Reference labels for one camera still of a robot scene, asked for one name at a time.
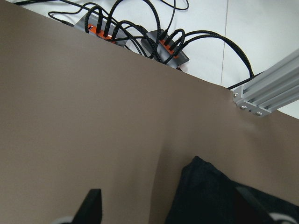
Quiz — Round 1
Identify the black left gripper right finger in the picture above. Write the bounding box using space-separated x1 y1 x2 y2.
235 187 275 224

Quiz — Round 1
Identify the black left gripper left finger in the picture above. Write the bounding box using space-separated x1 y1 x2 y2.
72 189 102 224

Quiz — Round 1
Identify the black printed t-shirt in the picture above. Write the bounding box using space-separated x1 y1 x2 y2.
165 156 299 224

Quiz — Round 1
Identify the orange grey usb hub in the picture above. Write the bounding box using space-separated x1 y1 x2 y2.
141 30 189 69

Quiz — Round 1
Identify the aluminium frame post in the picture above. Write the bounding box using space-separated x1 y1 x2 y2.
233 50 299 117

